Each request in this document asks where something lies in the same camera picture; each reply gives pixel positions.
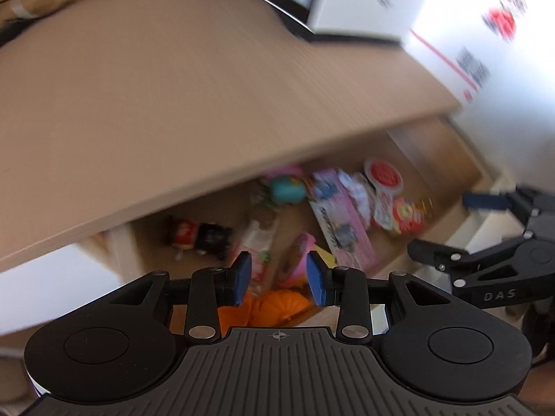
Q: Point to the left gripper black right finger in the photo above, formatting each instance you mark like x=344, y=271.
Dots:
x=351, y=291

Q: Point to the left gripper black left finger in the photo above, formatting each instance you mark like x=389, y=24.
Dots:
x=206, y=291

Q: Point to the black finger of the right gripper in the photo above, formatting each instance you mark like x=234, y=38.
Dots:
x=444, y=257
x=533, y=208

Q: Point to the pink teal bird toy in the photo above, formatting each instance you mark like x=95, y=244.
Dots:
x=286, y=185

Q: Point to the pink yellow cupcake toy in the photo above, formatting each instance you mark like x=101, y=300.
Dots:
x=293, y=267

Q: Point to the red black figure toy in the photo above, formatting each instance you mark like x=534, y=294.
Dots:
x=203, y=238

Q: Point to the red yellow snack packet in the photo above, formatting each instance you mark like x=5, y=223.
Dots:
x=410, y=217

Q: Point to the orange pumpkin toy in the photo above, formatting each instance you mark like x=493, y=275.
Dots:
x=273, y=308

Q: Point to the white pink snack packet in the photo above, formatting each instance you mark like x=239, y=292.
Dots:
x=258, y=239

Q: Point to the pink toy blister pack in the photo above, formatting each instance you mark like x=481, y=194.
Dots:
x=339, y=221

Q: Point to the white printed cardboard box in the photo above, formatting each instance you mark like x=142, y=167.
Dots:
x=497, y=58

